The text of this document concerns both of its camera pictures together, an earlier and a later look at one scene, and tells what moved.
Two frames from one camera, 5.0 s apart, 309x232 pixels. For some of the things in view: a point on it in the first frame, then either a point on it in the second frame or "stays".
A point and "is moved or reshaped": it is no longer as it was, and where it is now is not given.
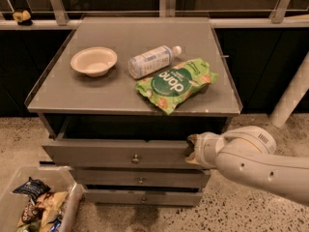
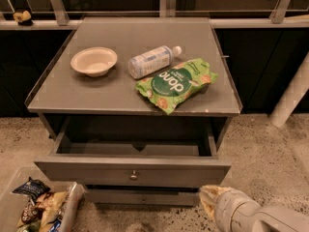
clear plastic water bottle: (152, 61) stays
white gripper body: (202, 149) → (229, 207)
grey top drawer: (124, 141) is moved or reshaped
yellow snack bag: (51, 203) stays
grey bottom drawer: (141, 197) stays
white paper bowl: (95, 61) stays
